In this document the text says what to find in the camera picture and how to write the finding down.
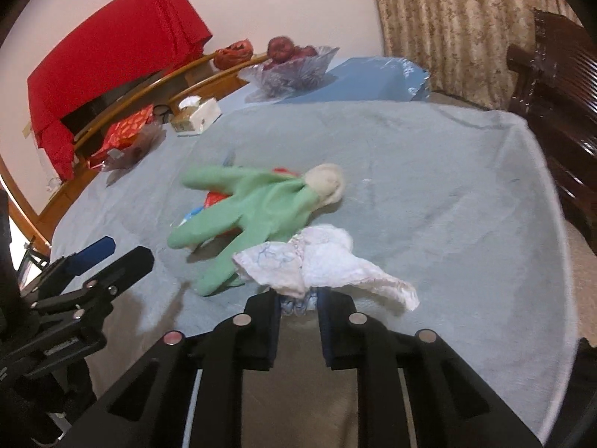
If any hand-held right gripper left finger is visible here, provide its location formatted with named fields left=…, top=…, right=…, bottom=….
left=60, top=292, right=284, bottom=448

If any grey-blue blanket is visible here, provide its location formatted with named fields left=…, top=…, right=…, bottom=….
left=50, top=100, right=575, bottom=445

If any green rubber glove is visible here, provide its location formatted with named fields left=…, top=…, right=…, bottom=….
left=167, top=162, right=346, bottom=298

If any red cloth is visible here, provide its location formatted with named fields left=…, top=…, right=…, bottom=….
left=26, top=0, right=213, bottom=183

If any dark wooden armchair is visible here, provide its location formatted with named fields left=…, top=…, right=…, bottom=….
left=506, top=7, right=597, bottom=253

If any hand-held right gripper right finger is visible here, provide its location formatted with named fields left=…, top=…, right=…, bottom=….
left=317, top=288, right=544, bottom=448

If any small glass bowl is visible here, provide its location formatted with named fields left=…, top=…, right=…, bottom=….
left=100, top=124, right=167, bottom=172

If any white paper wrapper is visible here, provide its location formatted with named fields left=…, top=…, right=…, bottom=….
left=232, top=224, right=421, bottom=314

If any white tissue box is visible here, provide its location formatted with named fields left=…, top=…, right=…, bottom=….
left=170, top=96, right=223, bottom=136

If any white printed packet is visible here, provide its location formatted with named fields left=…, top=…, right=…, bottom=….
left=175, top=205, right=212, bottom=230

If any beige floral curtain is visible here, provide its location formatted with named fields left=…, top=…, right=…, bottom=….
left=366, top=0, right=585, bottom=111

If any glass fruit bowl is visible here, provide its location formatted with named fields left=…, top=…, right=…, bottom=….
left=238, top=46, right=341, bottom=102

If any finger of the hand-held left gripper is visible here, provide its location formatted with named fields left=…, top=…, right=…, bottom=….
left=28, top=236, right=116, bottom=297
left=79, top=245, right=156, bottom=302

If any wooden television cabinet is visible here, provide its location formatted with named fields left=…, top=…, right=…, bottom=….
left=0, top=48, right=272, bottom=256

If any black television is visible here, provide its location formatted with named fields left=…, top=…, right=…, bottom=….
left=60, top=72, right=156, bottom=139

